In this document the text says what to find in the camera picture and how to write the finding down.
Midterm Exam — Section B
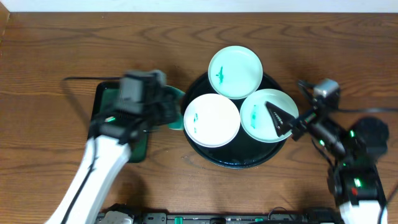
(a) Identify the green scrubbing sponge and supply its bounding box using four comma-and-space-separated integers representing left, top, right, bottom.
165, 85, 185, 131

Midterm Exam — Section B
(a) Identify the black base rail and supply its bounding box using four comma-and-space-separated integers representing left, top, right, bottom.
95, 203, 343, 224

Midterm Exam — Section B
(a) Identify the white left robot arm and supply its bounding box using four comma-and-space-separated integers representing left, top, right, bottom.
48, 70, 179, 223

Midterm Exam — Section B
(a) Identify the pale pink plate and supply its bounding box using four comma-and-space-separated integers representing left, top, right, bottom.
183, 93, 241, 148

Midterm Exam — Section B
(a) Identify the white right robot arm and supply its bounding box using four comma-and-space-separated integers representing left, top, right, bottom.
265, 102, 389, 223

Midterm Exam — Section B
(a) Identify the black rectangular sponge tray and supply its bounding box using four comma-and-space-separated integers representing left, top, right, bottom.
91, 81, 149, 163

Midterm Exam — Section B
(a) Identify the mint green plate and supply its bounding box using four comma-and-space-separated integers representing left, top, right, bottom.
208, 45, 263, 100
240, 89, 299, 143

